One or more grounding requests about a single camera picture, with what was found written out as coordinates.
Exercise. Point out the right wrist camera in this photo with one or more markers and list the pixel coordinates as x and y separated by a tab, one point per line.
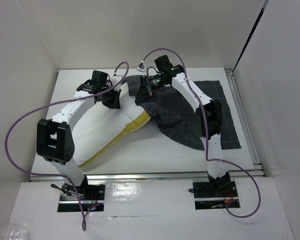
141	67

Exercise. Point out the clear plastic object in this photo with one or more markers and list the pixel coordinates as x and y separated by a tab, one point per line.
13	231

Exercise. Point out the dark grey checked pillowcase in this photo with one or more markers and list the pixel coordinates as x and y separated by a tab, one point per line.
174	116

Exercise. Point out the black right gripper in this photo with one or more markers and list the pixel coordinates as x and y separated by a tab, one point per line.
143	93

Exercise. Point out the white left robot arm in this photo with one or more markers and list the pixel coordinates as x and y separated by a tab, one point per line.
54	141

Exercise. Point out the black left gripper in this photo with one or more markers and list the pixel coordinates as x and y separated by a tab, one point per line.
115	103

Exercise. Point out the white pillow yellow edge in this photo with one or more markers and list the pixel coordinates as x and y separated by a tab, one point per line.
101	126

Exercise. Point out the aluminium rail frame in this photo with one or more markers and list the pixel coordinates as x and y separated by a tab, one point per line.
148	151

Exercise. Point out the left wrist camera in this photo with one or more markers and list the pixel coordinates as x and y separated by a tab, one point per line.
116	81

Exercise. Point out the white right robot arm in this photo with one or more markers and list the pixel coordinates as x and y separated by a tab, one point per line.
207	116

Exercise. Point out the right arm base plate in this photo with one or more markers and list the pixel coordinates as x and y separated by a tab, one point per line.
206	199

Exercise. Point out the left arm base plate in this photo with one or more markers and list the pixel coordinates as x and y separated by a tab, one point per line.
92	200

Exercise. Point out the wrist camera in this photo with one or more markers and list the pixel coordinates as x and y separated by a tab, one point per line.
116	81
141	67

